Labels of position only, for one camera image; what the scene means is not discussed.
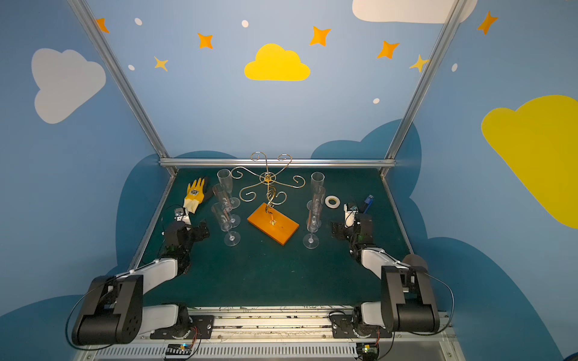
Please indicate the yellow black work glove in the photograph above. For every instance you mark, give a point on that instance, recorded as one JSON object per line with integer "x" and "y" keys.
{"x": 198, "y": 192}

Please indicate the left circuit board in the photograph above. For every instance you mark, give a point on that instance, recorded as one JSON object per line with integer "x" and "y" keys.
{"x": 178, "y": 351}

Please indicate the aluminium frame right post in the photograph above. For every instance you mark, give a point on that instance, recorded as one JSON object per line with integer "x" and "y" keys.
{"x": 440, "y": 48}

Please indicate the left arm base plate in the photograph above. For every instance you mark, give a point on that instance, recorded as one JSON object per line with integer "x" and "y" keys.
{"x": 187, "y": 328}

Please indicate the aluminium frame back bar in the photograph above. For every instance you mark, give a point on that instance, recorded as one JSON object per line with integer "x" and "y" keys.
{"x": 274, "y": 163}

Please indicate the aluminium frame left post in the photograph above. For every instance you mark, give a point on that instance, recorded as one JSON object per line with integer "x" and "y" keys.
{"x": 86, "y": 18}

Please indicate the aluminium rail base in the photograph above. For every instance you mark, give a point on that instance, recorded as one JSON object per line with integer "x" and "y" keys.
{"x": 282, "y": 333}

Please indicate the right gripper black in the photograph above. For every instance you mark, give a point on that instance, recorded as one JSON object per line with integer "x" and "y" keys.
{"x": 340, "y": 229}

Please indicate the circuit board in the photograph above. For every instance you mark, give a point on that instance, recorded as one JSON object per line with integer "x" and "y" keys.
{"x": 178, "y": 351}
{"x": 367, "y": 352}

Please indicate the white tape roll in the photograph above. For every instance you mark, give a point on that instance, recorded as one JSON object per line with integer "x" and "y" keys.
{"x": 332, "y": 202}

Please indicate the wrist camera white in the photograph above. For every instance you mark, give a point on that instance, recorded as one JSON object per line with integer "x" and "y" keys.
{"x": 350, "y": 212}
{"x": 181, "y": 215}

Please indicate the brown cup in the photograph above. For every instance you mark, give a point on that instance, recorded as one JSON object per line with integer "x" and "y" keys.
{"x": 416, "y": 261}

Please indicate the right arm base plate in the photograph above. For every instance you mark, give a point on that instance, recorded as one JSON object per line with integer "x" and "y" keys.
{"x": 344, "y": 326}

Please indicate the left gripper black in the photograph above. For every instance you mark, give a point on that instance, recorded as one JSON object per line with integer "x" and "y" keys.
{"x": 192, "y": 232}

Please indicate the gold wire glass rack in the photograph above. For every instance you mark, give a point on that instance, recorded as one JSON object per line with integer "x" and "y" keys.
{"x": 266, "y": 218}

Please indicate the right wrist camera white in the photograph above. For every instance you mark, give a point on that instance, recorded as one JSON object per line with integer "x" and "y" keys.
{"x": 350, "y": 212}

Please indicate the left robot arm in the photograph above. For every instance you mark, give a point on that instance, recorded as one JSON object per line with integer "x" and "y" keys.
{"x": 112, "y": 310}

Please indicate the wine glass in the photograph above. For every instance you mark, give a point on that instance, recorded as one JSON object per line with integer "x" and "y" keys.
{"x": 317, "y": 181}
{"x": 226, "y": 180}
{"x": 311, "y": 240}
{"x": 227, "y": 222}
{"x": 318, "y": 201}
{"x": 227, "y": 206}

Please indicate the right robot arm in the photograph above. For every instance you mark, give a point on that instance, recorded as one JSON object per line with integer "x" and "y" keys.
{"x": 407, "y": 301}

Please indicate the aluminium frame post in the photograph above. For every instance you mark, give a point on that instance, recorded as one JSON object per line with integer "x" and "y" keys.
{"x": 440, "y": 48}
{"x": 86, "y": 18}

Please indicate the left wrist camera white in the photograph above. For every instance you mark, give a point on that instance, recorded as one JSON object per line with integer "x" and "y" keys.
{"x": 181, "y": 215}

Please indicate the right circuit board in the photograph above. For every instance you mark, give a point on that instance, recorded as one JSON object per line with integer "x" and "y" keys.
{"x": 367, "y": 352}

